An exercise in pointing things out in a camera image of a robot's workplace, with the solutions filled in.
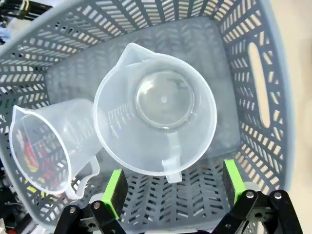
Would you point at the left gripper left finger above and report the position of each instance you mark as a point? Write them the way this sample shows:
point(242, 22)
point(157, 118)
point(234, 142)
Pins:
point(117, 192)

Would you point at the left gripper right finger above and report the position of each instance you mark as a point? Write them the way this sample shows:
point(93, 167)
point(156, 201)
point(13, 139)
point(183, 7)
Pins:
point(231, 182)

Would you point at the grey plastic basket with label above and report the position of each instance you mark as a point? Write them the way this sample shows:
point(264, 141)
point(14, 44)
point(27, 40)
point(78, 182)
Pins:
point(207, 44)

